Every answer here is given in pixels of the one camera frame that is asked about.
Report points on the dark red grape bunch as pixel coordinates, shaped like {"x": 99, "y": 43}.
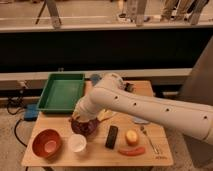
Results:
{"x": 84, "y": 127}

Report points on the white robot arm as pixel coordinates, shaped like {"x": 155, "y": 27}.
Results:
{"x": 192, "y": 119}

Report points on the purple bowl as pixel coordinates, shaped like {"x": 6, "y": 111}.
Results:
{"x": 75, "y": 130}

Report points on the red bowl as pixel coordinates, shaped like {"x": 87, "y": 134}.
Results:
{"x": 47, "y": 143}

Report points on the blue plastic cup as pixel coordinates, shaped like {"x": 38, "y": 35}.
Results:
{"x": 95, "y": 78}

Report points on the black brush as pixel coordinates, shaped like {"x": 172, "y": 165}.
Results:
{"x": 129, "y": 87}

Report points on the light blue cloth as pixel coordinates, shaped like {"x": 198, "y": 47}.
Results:
{"x": 137, "y": 120}

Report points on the green plastic tray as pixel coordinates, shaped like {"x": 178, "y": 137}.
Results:
{"x": 61, "y": 93}

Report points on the black rectangular block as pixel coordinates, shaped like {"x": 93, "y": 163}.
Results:
{"x": 111, "y": 137}

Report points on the wooden folding table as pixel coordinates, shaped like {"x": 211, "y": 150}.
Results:
{"x": 96, "y": 154}

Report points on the metal fork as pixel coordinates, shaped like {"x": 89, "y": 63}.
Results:
{"x": 142, "y": 128}

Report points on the yellow apple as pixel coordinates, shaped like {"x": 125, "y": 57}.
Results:
{"x": 131, "y": 137}

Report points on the orange carrot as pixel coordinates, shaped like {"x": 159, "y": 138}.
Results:
{"x": 132, "y": 152}

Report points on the blue power box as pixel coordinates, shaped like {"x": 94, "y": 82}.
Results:
{"x": 31, "y": 113}

